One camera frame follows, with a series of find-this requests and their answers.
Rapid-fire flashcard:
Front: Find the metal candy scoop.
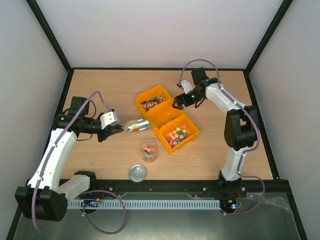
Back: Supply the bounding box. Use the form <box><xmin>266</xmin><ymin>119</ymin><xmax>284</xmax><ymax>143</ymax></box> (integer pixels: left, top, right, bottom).
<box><xmin>123</xmin><ymin>118</ymin><xmax>151</xmax><ymax>134</ymax></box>

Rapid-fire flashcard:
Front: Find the yellow bin with star candies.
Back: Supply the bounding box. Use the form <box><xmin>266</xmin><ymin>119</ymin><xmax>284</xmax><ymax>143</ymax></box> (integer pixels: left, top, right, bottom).
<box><xmin>156</xmin><ymin>115</ymin><xmax>200</xmax><ymax>154</ymax></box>

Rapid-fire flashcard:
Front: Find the yellow bin with lollipops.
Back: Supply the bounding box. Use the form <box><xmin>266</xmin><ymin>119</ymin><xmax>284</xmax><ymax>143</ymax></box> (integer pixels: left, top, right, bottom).
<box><xmin>134</xmin><ymin>85</ymin><xmax>173</xmax><ymax>117</ymax></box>

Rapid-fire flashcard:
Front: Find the clear glass jar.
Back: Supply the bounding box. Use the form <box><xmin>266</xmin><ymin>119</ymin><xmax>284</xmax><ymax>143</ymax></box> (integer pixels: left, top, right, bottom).
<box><xmin>139</xmin><ymin>139</ymin><xmax>159</xmax><ymax>163</ymax></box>

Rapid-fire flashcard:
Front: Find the round metal jar lid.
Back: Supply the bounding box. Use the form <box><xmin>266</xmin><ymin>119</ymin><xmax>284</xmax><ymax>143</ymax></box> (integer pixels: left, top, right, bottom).
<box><xmin>128</xmin><ymin>164</ymin><xmax>147</xmax><ymax>183</ymax></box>

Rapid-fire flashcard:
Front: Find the yellow bin with popsicle candies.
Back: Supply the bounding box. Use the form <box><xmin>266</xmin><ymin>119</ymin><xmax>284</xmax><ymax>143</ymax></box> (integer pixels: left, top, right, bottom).
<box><xmin>145</xmin><ymin>99</ymin><xmax>185</xmax><ymax>135</ymax></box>

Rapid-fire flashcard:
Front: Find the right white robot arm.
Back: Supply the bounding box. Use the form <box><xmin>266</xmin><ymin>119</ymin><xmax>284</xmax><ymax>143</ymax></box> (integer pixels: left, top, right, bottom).
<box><xmin>172</xmin><ymin>67</ymin><xmax>260</xmax><ymax>196</ymax></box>

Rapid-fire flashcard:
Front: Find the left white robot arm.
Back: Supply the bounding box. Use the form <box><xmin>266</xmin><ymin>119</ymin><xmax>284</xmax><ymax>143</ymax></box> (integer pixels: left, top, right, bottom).
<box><xmin>15</xmin><ymin>96</ymin><xmax>124</xmax><ymax>222</ymax></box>

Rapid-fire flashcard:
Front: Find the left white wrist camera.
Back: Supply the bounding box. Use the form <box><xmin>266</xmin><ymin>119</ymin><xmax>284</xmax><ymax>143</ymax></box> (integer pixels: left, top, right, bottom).
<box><xmin>98</xmin><ymin>109</ymin><xmax>120</xmax><ymax>129</ymax></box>

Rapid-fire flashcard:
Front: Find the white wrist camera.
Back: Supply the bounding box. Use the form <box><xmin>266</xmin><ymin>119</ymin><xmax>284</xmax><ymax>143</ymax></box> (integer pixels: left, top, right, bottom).
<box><xmin>177</xmin><ymin>79</ymin><xmax>193</xmax><ymax>95</ymax></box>
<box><xmin>98</xmin><ymin>109</ymin><xmax>120</xmax><ymax>129</ymax></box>

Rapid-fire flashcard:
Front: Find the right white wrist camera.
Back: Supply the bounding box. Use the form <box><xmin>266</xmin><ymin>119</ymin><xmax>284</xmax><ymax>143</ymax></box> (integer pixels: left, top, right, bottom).
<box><xmin>177</xmin><ymin>79</ymin><xmax>193</xmax><ymax>95</ymax></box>

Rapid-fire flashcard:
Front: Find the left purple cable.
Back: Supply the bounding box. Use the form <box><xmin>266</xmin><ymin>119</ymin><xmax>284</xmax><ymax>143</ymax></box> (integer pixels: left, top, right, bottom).
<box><xmin>32</xmin><ymin>90</ymin><xmax>128</xmax><ymax>235</ymax></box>

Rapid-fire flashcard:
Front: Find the black aluminium frame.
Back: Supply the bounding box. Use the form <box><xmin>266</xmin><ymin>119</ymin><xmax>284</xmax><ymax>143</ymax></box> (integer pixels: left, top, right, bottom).
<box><xmin>5</xmin><ymin>0</ymin><xmax>308</xmax><ymax>240</ymax></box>

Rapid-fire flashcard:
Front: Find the grey slotted cable duct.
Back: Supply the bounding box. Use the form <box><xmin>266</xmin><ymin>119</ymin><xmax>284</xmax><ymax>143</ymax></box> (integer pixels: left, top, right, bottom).
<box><xmin>67</xmin><ymin>199</ymin><xmax>221</xmax><ymax>210</ymax></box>

